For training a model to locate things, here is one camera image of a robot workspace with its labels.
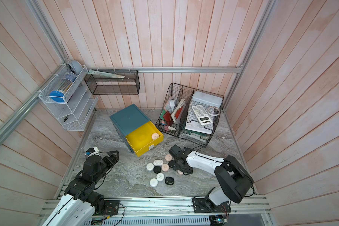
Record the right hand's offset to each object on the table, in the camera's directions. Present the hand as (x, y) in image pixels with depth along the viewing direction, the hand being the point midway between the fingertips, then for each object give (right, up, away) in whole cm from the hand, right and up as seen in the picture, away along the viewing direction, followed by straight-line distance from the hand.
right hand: (180, 167), depth 89 cm
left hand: (-39, +9, -9) cm, 41 cm away
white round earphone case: (-19, +1, -3) cm, 20 cm away
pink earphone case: (-16, +21, -5) cm, 27 cm away
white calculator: (+14, +33, -1) cm, 36 cm away
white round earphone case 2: (-13, -4, -6) cm, 15 cm away
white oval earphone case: (-14, +3, -1) cm, 15 cm away
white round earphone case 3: (-16, -6, -9) cm, 20 cm away
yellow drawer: (-25, +18, -5) cm, 31 cm away
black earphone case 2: (-7, -6, -7) cm, 12 cm away
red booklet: (-8, +32, +18) cm, 38 cm away
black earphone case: (-6, +3, -1) cm, 6 cm away
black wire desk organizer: (+6, +35, +3) cm, 36 cm away
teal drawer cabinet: (-33, +30, -5) cm, 45 cm away
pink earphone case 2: (-10, +1, -3) cm, 10 cm away
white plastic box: (+20, +45, +7) cm, 50 cm away
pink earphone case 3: (-8, +6, +2) cm, 10 cm away
